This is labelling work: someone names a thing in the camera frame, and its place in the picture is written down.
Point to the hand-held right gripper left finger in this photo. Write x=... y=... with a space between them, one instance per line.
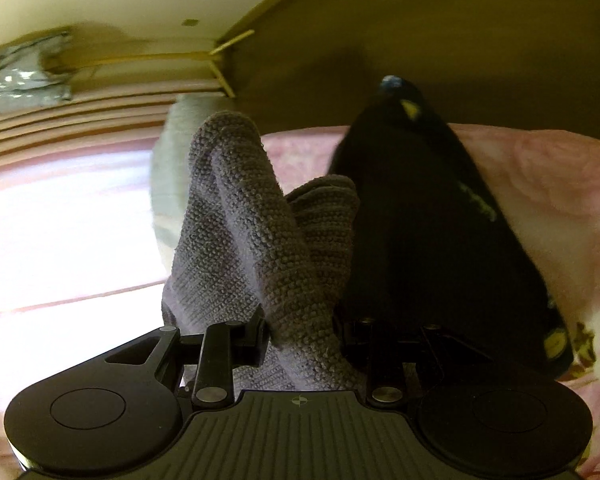
x=252 y=342

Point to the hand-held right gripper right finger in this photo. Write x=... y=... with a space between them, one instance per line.
x=352 y=342

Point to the black printed garment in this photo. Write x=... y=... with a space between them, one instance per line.
x=430 y=210

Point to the pink floral bedsheet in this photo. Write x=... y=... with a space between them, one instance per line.
x=555 y=185

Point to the pink curtain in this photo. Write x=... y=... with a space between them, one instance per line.
x=80 y=115

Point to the silver crumpled bag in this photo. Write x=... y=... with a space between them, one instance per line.
x=20 y=80

